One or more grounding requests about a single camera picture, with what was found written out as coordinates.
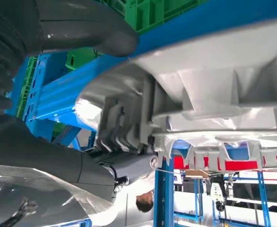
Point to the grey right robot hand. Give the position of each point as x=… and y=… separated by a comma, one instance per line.
x=57, y=163

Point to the person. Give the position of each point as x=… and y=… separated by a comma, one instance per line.
x=145, y=202

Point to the green plastic crate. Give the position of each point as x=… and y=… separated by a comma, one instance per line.
x=26, y=84
x=152, y=12

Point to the blue metal shelf rack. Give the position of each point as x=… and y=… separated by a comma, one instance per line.
x=65, y=91

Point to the blue metal frame stand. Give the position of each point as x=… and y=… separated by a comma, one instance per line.
x=262, y=194

